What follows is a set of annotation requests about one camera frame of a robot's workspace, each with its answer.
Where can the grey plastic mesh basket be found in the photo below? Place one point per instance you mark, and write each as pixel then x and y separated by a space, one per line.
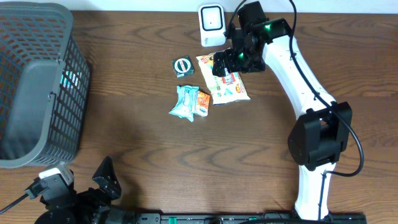
pixel 45 82

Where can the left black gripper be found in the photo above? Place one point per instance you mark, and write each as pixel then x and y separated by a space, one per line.
pixel 86 195

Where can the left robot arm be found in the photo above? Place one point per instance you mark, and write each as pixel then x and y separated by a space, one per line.
pixel 110 214

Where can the green round-label ointment box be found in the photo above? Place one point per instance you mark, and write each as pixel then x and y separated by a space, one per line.
pixel 183 67

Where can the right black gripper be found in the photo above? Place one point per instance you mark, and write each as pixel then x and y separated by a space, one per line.
pixel 229 64

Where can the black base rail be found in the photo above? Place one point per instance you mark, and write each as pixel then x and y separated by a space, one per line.
pixel 264 218

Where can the teal wet wipes pack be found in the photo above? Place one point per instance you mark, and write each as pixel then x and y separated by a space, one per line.
pixel 186 102

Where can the small orange snack packet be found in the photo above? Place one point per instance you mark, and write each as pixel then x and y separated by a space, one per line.
pixel 202 104

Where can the white barcode scanner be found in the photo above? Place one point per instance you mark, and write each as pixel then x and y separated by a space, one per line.
pixel 212 25

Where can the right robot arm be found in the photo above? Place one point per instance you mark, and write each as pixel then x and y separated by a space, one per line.
pixel 322 126

